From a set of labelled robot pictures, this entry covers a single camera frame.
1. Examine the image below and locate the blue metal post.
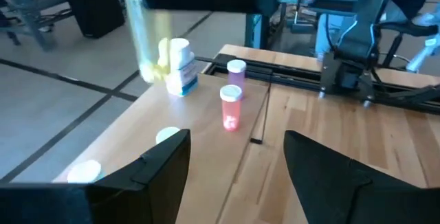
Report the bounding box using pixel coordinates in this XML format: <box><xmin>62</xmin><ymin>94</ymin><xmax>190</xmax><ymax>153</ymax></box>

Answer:
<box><xmin>244</xmin><ymin>12</ymin><xmax>265</xmax><ymax>49</ymax></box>

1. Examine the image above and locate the person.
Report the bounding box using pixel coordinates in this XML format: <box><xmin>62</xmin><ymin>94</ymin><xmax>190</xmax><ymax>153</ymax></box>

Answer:
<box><xmin>314</xmin><ymin>0</ymin><xmax>440</xmax><ymax>62</ymax></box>

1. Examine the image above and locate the teal pill bottle white cap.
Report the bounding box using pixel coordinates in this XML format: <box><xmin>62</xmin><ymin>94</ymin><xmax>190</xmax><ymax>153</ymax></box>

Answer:
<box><xmin>66</xmin><ymin>159</ymin><xmax>104</xmax><ymax>184</ymax></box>
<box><xmin>155</xmin><ymin>126</ymin><xmax>182</xmax><ymax>146</ymax></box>

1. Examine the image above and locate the grey metal bench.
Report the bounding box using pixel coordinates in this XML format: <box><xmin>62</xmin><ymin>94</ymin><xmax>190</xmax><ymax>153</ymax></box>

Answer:
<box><xmin>0</xmin><ymin>0</ymin><xmax>75</xmax><ymax>52</ymax></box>

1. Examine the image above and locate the black box on floor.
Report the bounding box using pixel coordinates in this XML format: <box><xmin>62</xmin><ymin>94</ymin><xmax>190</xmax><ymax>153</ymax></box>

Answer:
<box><xmin>65</xmin><ymin>0</ymin><xmax>127</xmax><ymax>40</ymax></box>

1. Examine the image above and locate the black office chair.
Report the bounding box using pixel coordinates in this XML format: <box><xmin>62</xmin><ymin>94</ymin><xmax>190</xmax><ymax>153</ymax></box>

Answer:
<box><xmin>376</xmin><ymin>19</ymin><xmax>440</xmax><ymax>74</ymax></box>

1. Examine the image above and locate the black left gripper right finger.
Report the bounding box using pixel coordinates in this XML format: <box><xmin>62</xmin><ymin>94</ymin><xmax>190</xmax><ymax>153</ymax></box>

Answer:
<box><xmin>283</xmin><ymin>130</ymin><xmax>440</xmax><ymax>224</ymax></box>

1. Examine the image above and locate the purple pill bottle white cap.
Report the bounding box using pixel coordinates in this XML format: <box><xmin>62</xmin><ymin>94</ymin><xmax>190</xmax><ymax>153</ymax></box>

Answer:
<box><xmin>226</xmin><ymin>58</ymin><xmax>248</xmax><ymax>100</ymax></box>

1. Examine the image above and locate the blue metal frame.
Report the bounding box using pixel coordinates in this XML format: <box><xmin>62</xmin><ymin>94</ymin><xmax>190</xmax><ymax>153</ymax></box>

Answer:
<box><xmin>276</xmin><ymin>0</ymin><xmax>382</xmax><ymax>34</ymax></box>

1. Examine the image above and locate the wooden shelf black frame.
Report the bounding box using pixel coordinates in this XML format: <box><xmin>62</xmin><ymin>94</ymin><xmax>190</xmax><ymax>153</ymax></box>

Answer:
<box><xmin>51</xmin><ymin>69</ymin><xmax>273</xmax><ymax>224</ymax></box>

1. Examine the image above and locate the white bottle blue label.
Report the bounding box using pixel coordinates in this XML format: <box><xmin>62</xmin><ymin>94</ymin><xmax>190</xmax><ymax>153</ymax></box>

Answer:
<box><xmin>164</xmin><ymin>37</ymin><xmax>199</xmax><ymax>98</ymax></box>

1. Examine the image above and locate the large yellow pill bottle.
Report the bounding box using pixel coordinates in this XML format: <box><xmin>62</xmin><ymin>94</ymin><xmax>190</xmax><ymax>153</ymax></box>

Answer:
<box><xmin>115</xmin><ymin>0</ymin><xmax>173</xmax><ymax>85</ymax></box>

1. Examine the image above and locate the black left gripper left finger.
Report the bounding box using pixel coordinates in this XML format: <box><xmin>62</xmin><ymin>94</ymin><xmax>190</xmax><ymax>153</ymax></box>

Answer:
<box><xmin>85</xmin><ymin>128</ymin><xmax>192</xmax><ymax>224</ymax></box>

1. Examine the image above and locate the pink pill bottle white cap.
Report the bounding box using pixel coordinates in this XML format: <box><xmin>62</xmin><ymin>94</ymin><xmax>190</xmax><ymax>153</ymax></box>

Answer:
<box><xmin>219</xmin><ymin>84</ymin><xmax>243</xmax><ymax>133</ymax></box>

